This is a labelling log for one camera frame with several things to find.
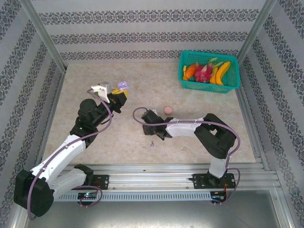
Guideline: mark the purple earbud charging case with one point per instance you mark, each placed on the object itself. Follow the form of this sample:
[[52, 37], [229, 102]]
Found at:
[[122, 85]]

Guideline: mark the pink earbud charging case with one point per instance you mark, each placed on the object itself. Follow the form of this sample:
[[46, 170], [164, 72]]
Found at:
[[168, 110]]

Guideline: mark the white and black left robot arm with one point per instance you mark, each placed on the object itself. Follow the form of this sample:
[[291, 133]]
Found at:
[[33, 194]]

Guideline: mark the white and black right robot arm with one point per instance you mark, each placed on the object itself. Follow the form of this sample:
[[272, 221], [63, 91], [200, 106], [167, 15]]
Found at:
[[213, 137]]

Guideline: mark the small yellow toy fruit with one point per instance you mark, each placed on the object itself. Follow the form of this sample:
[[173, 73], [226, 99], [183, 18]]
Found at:
[[184, 69]]

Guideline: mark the small green toy fruit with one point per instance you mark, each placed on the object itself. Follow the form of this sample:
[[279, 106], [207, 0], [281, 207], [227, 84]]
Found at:
[[192, 79]]

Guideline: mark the teal plastic basket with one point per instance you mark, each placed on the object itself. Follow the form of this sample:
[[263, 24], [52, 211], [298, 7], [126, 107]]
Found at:
[[204, 88]]

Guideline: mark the orange toy fruit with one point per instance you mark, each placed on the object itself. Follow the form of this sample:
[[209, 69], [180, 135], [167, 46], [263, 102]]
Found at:
[[190, 71]]

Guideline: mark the pink toy dragon fruit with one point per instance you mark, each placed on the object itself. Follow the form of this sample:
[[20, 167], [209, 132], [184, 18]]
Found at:
[[203, 72]]

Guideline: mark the small circuit board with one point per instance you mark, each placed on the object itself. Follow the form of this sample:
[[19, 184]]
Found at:
[[218, 197], [88, 195]]

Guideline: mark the grey metal base panel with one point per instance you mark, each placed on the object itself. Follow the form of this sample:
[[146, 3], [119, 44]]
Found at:
[[152, 216]]

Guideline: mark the yellow toy banana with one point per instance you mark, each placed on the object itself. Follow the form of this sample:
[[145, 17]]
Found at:
[[222, 71]]

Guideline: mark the aluminium table side rail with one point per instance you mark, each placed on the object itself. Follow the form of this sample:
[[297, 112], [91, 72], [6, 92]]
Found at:
[[56, 102], [245, 109]]

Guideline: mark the aluminium mounting rail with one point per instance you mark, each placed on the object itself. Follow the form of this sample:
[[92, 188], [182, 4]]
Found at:
[[147, 177]]

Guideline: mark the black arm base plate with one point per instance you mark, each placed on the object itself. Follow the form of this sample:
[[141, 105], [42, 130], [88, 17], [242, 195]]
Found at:
[[199, 181], [104, 181]]

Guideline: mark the aluminium frame post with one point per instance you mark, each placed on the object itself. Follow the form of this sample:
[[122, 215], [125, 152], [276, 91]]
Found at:
[[41, 33], [256, 28]]

